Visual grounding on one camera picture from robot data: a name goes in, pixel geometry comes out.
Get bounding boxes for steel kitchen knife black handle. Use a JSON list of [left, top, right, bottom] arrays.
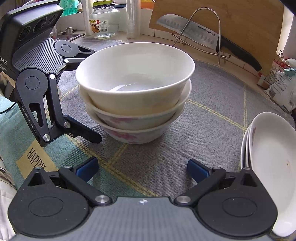
[[157, 14, 262, 71]]

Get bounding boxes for clear plastic wrap roll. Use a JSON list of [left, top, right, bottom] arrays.
[[126, 0, 141, 39]]

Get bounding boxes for white bowl pink flowers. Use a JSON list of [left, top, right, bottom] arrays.
[[85, 103, 185, 145]]

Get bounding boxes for steel wire knife rack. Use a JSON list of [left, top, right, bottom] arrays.
[[169, 7, 231, 66]]

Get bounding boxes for bamboo cutting board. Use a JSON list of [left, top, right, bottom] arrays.
[[149, 0, 284, 74]]

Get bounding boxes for glass jar with label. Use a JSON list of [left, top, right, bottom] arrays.
[[89, 1, 120, 39]]

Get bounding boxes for red white clipped bag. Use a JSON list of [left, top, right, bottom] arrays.
[[256, 49, 296, 90]]

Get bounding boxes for white plate at mat edge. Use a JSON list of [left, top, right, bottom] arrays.
[[240, 126, 251, 169]]

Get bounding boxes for grey checked cloth mat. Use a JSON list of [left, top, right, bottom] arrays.
[[0, 39, 285, 202]]

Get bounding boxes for white plastic roll left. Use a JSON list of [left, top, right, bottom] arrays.
[[81, 0, 93, 36]]

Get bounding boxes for white plastic food bag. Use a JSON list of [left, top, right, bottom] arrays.
[[265, 68, 295, 113]]

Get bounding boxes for plain white bowl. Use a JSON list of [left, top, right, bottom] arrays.
[[76, 42, 195, 116]]

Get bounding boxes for white plate with fruit print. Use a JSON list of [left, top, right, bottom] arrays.
[[249, 113, 295, 237]]

